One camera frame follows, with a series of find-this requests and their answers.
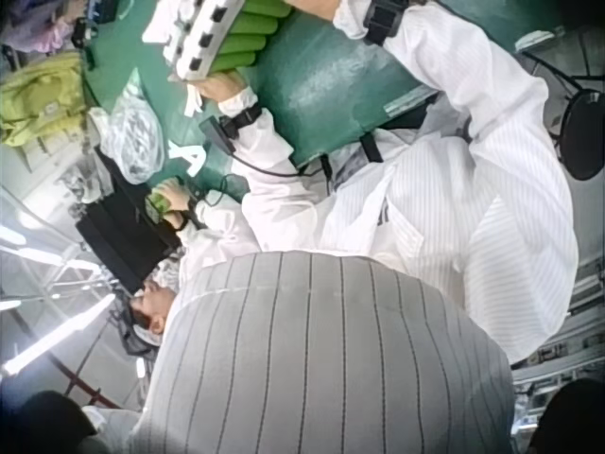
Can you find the person's left hand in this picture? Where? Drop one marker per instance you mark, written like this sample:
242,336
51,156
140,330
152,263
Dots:
221,90

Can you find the pink cloth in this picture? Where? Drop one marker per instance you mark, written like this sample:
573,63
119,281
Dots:
40,23

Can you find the person's right hand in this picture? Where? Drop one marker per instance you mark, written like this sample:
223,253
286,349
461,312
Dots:
314,6

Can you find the small green part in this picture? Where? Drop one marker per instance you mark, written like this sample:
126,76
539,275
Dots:
158,202

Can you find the black round stool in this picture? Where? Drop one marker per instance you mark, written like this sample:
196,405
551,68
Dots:
582,134

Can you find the white paper sheets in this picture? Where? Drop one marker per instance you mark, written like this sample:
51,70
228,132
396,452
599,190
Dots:
163,21

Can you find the black wrist band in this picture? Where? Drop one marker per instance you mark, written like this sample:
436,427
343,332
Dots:
384,20
234,124

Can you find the yellow-green bag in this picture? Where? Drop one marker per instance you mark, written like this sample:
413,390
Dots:
40,101

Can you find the white tray with black slots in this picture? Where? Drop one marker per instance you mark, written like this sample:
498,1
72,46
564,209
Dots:
202,37

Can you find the black flat box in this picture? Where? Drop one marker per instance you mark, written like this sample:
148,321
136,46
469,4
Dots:
124,232

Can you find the clear plastic bag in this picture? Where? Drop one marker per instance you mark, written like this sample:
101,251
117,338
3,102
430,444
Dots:
130,142

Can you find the white letter-shaped tape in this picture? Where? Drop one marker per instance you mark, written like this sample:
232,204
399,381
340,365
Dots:
190,157

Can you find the stack of green foam pieces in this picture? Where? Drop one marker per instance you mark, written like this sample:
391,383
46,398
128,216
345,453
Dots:
250,35

